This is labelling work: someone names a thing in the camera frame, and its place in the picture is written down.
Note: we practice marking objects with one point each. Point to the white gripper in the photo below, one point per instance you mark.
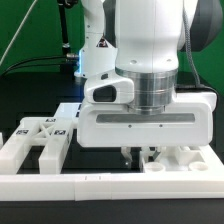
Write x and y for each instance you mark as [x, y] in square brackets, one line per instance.
[143, 111]

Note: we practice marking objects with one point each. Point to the white chair seat part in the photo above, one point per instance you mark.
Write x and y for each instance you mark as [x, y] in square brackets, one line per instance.
[177, 158]

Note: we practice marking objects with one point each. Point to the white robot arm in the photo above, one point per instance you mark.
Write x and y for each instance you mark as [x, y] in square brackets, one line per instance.
[149, 33]

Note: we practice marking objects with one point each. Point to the white U-shaped obstacle fence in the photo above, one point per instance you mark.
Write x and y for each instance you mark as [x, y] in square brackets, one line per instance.
[118, 186]

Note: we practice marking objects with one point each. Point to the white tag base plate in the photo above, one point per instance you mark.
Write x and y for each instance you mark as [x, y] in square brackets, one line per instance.
[68, 111]

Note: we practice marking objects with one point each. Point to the white chair back frame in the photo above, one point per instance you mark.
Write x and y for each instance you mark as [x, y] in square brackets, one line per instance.
[54, 135]

